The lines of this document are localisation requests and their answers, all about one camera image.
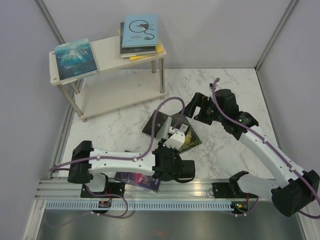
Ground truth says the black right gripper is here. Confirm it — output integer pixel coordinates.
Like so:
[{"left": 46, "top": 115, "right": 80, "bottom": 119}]
[{"left": 179, "top": 92, "right": 226, "bottom": 126}]

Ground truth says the black folder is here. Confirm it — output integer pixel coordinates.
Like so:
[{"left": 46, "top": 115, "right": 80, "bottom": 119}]
[{"left": 142, "top": 111, "right": 191, "bottom": 137}]

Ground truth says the green forest Alice book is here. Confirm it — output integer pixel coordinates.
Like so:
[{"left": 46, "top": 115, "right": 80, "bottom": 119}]
[{"left": 172, "top": 113, "right": 202, "bottom": 154}]

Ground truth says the purple nebula cover book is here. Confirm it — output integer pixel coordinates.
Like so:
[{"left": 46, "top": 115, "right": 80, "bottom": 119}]
[{"left": 114, "top": 172, "right": 161, "bottom": 193}]

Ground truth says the yellow book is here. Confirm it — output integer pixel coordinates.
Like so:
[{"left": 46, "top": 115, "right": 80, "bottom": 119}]
[{"left": 124, "top": 42, "right": 165, "bottom": 62}]

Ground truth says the dark blue Wuthering Heights book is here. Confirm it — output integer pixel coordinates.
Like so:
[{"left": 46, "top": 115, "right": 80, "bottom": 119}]
[{"left": 118, "top": 22, "right": 157, "bottom": 58}]

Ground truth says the light blue Hemingway book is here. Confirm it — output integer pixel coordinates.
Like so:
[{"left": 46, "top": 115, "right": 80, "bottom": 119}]
[{"left": 121, "top": 14, "right": 158, "bottom": 48}]

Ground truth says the teal ocean cover book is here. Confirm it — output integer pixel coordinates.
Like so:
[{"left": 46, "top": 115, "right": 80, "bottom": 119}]
[{"left": 54, "top": 38, "right": 98, "bottom": 81}]

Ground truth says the pale green file folder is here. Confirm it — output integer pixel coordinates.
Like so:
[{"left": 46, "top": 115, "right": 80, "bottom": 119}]
[{"left": 157, "top": 116, "right": 172, "bottom": 140}]

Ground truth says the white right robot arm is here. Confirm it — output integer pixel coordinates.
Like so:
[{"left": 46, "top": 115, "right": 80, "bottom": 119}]
[{"left": 183, "top": 89, "right": 320, "bottom": 217}]

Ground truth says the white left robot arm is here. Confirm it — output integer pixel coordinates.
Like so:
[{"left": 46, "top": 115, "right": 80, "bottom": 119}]
[{"left": 67, "top": 139, "right": 196, "bottom": 198}]

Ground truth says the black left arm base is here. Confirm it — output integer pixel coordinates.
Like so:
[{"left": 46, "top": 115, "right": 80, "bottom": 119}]
[{"left": 80, "top": 182, "right": 125, "bottom": 200}]

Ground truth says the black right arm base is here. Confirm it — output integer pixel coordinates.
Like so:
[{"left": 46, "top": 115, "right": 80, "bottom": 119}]
[{"left": 208, "top": 182, "right": 257, "bottom": 200}]

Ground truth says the white two-tier shelf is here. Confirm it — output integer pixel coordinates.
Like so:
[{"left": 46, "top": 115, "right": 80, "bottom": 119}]
[{"left": 49, "top": 36, "right": 167, "bottom": 122}]

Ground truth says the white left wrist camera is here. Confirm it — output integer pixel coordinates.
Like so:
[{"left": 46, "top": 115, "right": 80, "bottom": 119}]
[{"left": 163, "top": 127, "right": 186, "bottom": 150}]

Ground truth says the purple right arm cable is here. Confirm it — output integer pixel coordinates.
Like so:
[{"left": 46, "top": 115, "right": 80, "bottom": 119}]
[{"left": 211, "top": 77, "right": 320, "bottom": 220}]

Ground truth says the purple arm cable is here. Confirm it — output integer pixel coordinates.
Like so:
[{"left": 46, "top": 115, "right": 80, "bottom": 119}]
[
  {"left": 49, "top": 97, "right": 186, "bottom": 218},
  {"left": 211, "top": 77, "right": 320, "bottom": 220}
]

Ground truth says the aluminium rail frame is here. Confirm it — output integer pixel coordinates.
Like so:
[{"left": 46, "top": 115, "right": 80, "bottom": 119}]
[{"left": 34, "top": 172, "right": 309, "bottom": 201}]

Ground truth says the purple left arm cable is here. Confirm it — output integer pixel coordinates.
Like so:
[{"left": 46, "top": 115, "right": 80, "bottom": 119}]
[{"left": 49, "top": 97, "right": 186, "bottom": 218}]

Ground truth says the white slotted cable duct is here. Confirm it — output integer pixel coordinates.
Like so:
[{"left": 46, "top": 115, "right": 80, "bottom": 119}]
[{"left": 45, "top": 200, "right": 234, "bottom": 211}]

